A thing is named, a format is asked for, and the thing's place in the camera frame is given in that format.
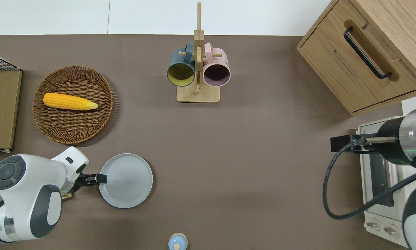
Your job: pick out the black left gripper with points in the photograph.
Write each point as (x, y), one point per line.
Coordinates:
(88, 179)

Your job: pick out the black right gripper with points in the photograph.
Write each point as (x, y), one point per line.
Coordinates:
(362, 147)

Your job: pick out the gray round plate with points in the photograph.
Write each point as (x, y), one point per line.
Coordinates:
(128, 182)

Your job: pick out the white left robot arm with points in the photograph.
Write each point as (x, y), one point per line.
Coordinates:
(31, 180)

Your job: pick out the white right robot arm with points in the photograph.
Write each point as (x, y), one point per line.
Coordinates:
(414, 135)

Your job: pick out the wooden plate rack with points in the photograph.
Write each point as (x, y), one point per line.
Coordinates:
(66, 196)

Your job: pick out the brown wicker basket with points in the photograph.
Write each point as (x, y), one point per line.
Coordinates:
(76, 121)

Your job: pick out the white toaster oven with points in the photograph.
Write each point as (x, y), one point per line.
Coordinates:
(380, 211)

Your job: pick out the wooden drawer cabinet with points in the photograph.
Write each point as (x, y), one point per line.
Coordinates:
(333, 62)

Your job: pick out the yellow corn cob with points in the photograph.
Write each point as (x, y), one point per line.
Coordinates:
(69, 101)

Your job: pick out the oven knob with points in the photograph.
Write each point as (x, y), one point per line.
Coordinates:
(391, 231)
(373, 225)

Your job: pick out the brown table cover sheet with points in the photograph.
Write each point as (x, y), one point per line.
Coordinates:
(246, 156)

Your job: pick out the wooden mug tree stand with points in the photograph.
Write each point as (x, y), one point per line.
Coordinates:
(198, 93)

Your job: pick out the teal mug yellow inside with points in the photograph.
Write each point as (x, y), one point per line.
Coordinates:
(180, 74)

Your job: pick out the pink mug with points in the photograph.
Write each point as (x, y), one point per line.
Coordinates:
(216, 74)

